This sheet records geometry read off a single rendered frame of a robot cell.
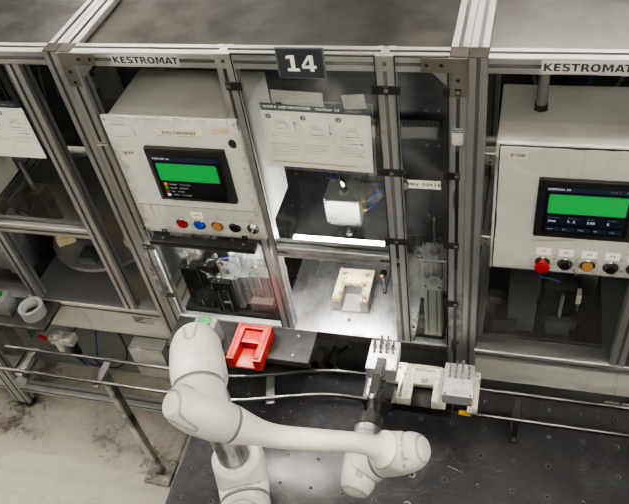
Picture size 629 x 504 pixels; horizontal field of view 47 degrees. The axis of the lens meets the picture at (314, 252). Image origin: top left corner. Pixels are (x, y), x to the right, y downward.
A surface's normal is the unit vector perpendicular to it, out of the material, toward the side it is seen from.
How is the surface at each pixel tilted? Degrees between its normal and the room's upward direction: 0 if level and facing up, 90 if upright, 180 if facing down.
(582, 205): 90
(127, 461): 0
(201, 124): 90
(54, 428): 0
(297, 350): 0
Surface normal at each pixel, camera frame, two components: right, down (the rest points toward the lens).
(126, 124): -0.24, 0.72
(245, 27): -0.13, -0.69
